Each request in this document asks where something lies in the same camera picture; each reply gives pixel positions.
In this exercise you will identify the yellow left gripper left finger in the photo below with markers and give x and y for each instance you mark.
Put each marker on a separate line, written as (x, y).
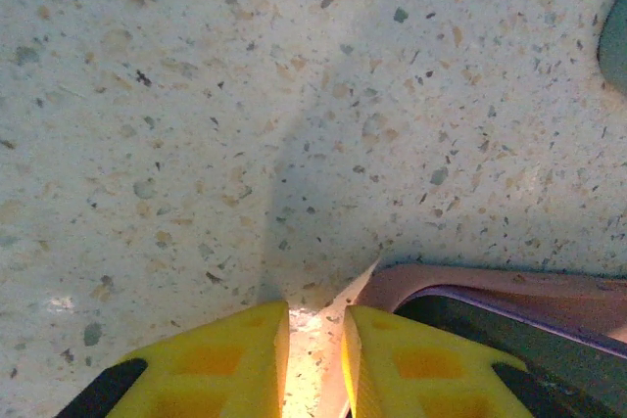
(210, 374)

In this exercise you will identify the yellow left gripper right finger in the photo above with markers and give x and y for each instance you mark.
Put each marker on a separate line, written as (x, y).
(421, 374)

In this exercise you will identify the black smartphone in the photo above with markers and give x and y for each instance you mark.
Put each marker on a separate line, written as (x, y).
(490, 364)

